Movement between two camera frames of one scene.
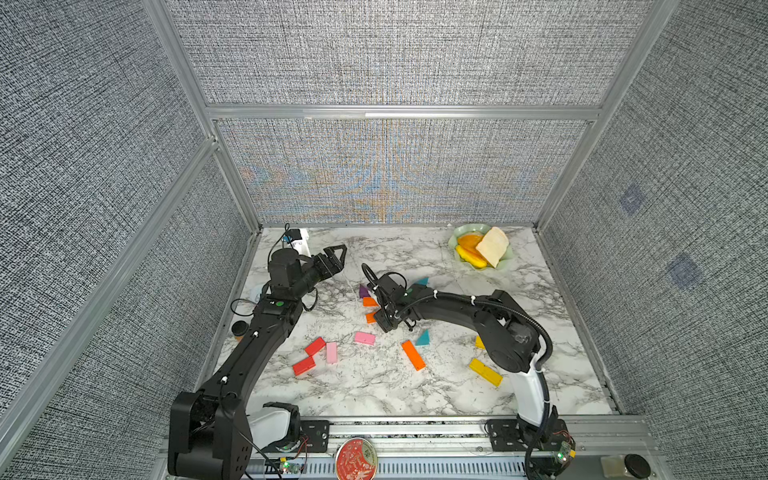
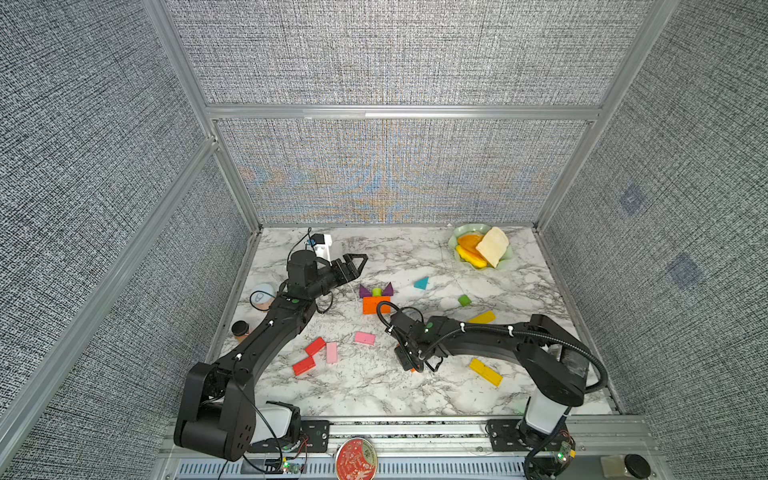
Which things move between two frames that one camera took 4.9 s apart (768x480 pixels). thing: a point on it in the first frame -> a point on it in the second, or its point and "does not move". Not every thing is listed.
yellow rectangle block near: [487, 372] does not move
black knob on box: [637, 466] does not move
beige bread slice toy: [493, 245] does not move
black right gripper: [382, 324] -> [405, 364]
